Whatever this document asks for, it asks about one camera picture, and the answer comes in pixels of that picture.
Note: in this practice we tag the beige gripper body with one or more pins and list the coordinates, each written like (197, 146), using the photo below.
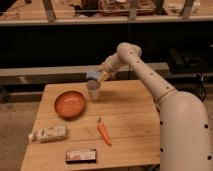
(111, 65)

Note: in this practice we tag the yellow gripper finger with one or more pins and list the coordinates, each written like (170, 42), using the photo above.
(103, 76)

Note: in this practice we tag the white sponge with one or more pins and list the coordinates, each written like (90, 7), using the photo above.
(92, 75)

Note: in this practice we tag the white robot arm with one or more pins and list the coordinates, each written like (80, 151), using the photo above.
(185, 139)

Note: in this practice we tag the ceramic cup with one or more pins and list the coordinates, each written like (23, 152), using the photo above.
(93, 88)

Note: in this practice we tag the orange wooden bowl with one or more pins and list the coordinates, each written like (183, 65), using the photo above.
(70, 104)

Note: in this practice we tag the orange carrot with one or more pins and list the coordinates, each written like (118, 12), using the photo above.
(103, 132)

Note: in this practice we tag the wooden table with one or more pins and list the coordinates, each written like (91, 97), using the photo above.
(127, 110)

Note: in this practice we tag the grey metal shelf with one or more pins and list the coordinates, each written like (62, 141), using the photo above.
(44, 75)

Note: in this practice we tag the white plastic bottle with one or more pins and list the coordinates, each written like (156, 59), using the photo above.
(48, 134)

